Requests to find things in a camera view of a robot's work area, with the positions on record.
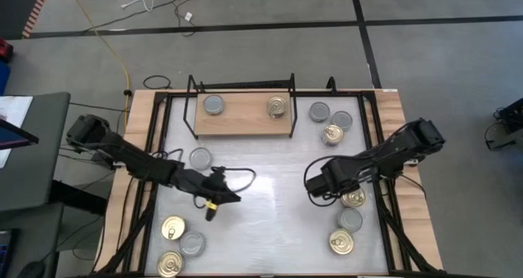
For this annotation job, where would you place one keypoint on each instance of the black computer mouse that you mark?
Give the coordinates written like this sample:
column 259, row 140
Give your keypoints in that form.
column 30, row 270

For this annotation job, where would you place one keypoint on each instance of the red object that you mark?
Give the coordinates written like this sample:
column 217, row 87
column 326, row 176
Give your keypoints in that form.
column 5, row 49

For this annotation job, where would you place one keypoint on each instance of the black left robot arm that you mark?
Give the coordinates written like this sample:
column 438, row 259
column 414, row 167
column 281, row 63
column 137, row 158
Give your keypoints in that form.
column 122, row 151

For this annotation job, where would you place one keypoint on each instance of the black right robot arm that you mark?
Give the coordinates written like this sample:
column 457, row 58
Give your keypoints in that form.
column 400, row 147

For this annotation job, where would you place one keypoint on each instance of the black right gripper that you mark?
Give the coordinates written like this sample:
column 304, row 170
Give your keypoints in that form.
column 331, row 178

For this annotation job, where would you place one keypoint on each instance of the small white power adapter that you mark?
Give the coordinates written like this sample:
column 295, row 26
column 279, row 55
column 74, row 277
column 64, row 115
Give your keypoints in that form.
column 188, row 16

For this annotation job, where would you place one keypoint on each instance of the green label tuna can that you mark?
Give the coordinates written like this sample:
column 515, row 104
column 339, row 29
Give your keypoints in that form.
column 213, row 104
column 319, row 111
column 341, row 120
column 192, row 244
column 350, row 220
column 200, row 158

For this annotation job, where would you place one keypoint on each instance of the wooden shelf black frame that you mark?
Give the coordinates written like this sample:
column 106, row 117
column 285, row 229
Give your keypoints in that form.
column 245, row 114

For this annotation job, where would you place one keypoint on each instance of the black floor equipment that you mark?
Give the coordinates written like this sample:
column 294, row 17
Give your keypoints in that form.
column 510, row 114

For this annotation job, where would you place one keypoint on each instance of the black metal table frame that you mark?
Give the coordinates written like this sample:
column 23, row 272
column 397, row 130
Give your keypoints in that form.
column 310, row 93

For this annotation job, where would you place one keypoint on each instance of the white paper sheet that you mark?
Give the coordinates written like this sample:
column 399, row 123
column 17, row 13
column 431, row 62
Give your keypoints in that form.
column 18, row 106

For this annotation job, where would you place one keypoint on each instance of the blue object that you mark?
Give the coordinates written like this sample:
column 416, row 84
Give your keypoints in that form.
column 3, row 77

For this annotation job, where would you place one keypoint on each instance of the black mat orange striped edge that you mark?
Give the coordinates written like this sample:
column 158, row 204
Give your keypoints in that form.
column 16, row 8

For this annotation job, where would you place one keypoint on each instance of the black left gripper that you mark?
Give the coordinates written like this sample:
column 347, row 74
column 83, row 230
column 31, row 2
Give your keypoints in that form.
column 204, row 186

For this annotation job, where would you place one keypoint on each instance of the grey desk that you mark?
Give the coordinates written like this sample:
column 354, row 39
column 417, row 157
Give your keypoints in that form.
column 41, row 167
column 32, row 237

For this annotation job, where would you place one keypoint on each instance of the dark blue screen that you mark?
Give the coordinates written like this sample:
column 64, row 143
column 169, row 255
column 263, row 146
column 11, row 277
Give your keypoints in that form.
column 12, row 135

